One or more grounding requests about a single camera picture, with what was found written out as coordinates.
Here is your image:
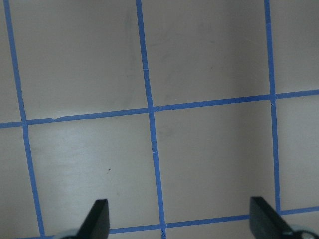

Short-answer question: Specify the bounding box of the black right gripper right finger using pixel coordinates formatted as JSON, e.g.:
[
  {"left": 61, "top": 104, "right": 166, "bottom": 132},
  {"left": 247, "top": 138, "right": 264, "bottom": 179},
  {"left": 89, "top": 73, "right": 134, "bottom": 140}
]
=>
[{"left": 249, "top": 196, "right": 306, "bottom": 239}]

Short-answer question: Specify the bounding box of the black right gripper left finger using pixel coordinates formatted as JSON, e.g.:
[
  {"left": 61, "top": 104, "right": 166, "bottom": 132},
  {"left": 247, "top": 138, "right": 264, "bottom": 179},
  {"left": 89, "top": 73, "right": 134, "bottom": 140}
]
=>
[{"left": 77, "top": 199, "right": 110, "bottom": 239}]

